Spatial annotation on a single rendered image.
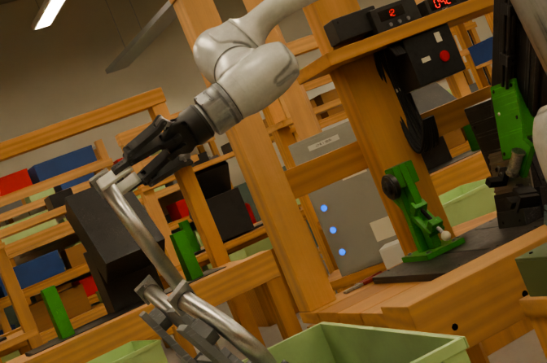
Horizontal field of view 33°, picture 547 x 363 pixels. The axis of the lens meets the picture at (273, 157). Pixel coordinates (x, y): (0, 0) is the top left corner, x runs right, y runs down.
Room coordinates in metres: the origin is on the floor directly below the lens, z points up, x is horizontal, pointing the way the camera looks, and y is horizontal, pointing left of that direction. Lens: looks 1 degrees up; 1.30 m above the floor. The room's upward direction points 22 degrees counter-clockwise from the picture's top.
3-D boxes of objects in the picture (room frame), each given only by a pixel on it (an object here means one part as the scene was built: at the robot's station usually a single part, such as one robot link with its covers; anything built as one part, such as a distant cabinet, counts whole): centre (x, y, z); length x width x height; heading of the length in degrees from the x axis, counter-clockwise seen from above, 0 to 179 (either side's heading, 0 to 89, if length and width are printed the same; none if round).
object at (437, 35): (2.83, -0.54, 1.42); 0.17 x 0.12 x 0.15; 111
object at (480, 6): (2.92, -0.62, 1.52); 0.90 x 0.25 x 0.04; 111
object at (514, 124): (2.59, -0.67, 1.17); 0.13 x 0.12 x 0.20; 111
